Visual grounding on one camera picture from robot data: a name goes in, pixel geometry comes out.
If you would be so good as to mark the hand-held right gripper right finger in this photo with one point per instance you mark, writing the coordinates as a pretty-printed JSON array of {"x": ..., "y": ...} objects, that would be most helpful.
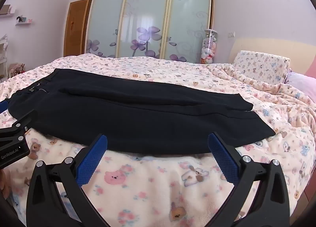
[{"x": 223, "y": 160}]

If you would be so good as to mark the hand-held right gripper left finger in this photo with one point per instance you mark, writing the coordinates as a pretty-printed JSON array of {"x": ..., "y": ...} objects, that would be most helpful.
[{"x": 91, "y": 160}]

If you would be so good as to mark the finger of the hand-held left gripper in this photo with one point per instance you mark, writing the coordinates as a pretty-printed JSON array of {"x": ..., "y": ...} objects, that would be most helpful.
[
  {"x": 3, "y": 107},
  {"x": 17, "y": 130}
]

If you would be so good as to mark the black pants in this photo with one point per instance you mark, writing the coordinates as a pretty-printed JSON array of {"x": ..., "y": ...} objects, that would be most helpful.
[{"x": 138, "y": 118}]

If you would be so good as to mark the person's left hand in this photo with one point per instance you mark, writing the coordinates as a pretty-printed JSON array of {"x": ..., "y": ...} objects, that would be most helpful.
[{"x": 4, "y": 183}]

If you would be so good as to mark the brown decorations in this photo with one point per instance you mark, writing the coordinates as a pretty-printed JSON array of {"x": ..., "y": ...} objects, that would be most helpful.
[{"x": 17, "y": 68}]

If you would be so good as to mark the white shelf unit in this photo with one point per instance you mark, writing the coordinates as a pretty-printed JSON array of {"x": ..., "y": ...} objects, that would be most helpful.
[{"x": 3, "y": 54}]

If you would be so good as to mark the bear print blanket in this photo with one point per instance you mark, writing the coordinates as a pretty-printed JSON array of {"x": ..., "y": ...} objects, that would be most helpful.
[{"x": 158, "y": 192}]

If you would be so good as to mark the bear print pillow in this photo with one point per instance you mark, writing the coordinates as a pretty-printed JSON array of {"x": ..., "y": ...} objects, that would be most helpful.
[{"x": 261, "y": 66}]

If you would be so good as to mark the pink pillow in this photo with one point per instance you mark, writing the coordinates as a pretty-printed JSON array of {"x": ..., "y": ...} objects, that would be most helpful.
[{"x": 301, "y": 86}]

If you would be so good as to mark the wooden door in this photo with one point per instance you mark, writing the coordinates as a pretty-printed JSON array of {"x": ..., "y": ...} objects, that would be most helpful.
[{"x": 75, "y": 27}]

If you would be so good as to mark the clear tube of plush toys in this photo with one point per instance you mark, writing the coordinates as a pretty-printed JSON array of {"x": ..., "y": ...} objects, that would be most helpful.
[{"x": 208, "y": 49}]

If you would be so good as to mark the beige headboard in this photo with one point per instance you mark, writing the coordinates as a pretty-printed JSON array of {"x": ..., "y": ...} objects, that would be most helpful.
[{"x": 284, "y": 48}]

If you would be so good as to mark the sliding glass door wardrobe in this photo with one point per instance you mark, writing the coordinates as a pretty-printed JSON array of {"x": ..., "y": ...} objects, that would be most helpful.
[{"x": 148, "y": 15}]

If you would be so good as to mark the white wall shelf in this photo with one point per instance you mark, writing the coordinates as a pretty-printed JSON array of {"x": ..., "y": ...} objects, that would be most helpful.
[
  {"x": 7, "y": 12},
  {"x": 23, "y": 21}
]

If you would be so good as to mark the white wall socket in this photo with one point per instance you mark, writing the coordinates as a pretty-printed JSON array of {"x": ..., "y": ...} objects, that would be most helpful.
[{"x": 231, "y": 34}]

